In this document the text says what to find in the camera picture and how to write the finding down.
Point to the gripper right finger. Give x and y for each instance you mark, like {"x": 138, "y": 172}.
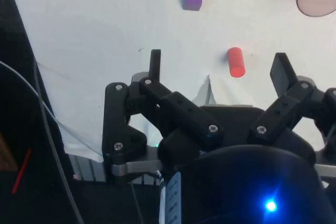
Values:
{"x": 283, "y": 108}

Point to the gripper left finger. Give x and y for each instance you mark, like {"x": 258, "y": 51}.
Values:
{"x": 183, "y": 111}

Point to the red cylinder block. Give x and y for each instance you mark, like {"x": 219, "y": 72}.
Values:
{"x": 236, "y": 62}

